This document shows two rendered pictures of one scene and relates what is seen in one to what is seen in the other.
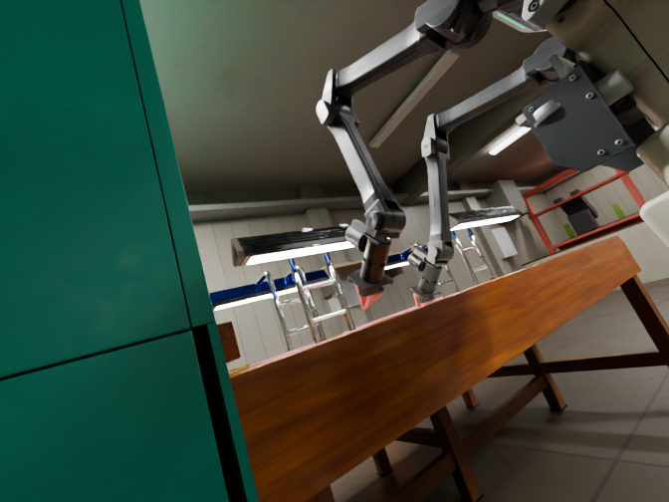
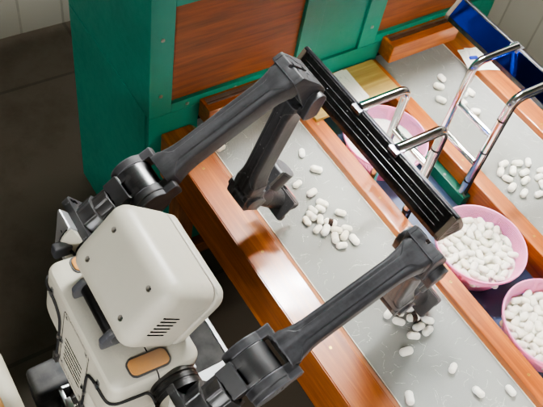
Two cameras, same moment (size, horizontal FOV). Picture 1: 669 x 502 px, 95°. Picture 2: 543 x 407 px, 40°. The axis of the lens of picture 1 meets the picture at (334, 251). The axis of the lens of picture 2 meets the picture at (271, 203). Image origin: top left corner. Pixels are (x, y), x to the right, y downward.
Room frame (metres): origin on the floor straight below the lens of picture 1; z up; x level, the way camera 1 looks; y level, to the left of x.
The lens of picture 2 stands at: (0.59, -1.25, 2.39)
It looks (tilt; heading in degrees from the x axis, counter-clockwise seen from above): 52 degrees down; 82
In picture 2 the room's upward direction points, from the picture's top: 13 degrees clockwise
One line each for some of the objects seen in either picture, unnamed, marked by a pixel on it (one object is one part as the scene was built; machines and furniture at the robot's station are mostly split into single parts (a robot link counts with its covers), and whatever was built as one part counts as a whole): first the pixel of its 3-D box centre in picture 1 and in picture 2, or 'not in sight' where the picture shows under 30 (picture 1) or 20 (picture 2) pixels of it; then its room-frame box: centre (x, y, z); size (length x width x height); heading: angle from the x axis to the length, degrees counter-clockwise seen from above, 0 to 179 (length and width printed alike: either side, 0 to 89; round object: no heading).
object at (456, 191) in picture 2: (291, 319); (486, 124); (1.37, 0.28, 0.90); 0.20 x 0.19 x 0.45; 125
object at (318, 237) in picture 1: (327, 237); (373, 135); (0.98, 0.01, 1.08); 0.62 x 0.08 x 0.07; 125
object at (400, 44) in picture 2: not in sight; (419, 37); (1.23, 0.73, 0.83); 0.30 x 0.06 x 0.07; 35
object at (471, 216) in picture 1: (484, 215); not in sight; (1.54, -0.78, 1.08); 0.62 x 0.08 x 0.07; 125
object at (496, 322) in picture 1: (524, 302); (352, 397); (1.01, -0.50, 0.67); 1.81 x 0.12 x 0.19; 125
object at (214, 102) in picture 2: (207, 353); (247, 98); (0.67, 0.33, 0.83); 0.30 x 0.06 x 0.07; 35
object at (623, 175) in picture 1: (599, 221); not in sight; (6.24, -5.19, 1.10); 1.70 x 1.52 x 2.20; 35
